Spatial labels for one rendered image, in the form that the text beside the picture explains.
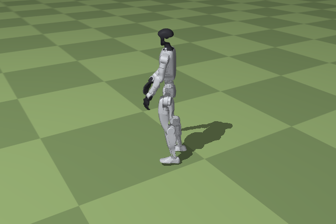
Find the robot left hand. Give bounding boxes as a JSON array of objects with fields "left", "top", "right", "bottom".
[{"left": 143, "top": 96, "right": 153, "bottom": 110}]

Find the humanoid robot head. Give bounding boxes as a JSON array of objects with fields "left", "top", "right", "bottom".
[{"left": 158, "top": 28, "right": 174, "bottom": 51}]

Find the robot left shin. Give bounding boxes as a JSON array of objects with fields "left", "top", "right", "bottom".
[{"left": 164, "top": 127, "right": 176, "bottom": 159}]

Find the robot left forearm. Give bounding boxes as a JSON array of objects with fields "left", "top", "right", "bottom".
[{"left": 146, "top": 77, "right": 160, "bottom": 99}]

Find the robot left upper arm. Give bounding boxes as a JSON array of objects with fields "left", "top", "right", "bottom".
[{"left": 156, "top": 54, "right": 170, "bottom": 83}]

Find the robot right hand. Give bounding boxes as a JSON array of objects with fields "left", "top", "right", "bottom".
[{"left": 143, "top": 77, "right": 153, "bottom": 95}]

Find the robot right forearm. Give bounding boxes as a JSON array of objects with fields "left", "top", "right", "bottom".
[{"left": 151, "top": 69, "right": 159, "bottom": 82}]

